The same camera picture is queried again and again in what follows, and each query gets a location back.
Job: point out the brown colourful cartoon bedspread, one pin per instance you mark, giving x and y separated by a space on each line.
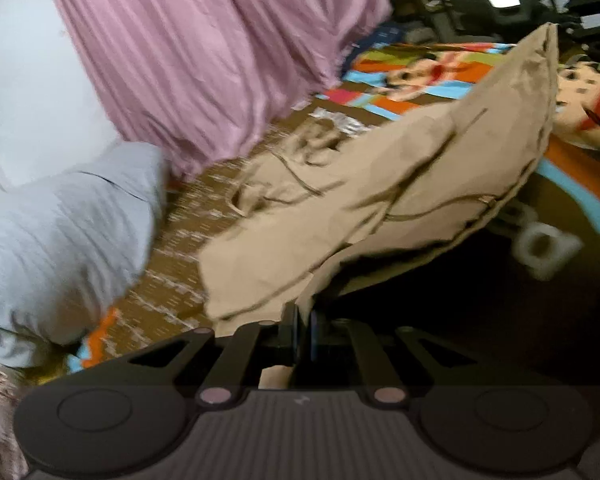
380 85

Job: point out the dark blue cloth item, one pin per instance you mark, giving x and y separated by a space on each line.
385 33

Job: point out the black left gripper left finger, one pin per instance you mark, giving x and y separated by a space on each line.
215 372

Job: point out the light grey pillow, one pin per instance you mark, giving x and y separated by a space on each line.
72 245

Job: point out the beige garment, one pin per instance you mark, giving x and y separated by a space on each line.
320 211

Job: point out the pink satin curtain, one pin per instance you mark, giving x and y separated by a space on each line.
202 79

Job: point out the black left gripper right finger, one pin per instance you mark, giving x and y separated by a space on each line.
389 365

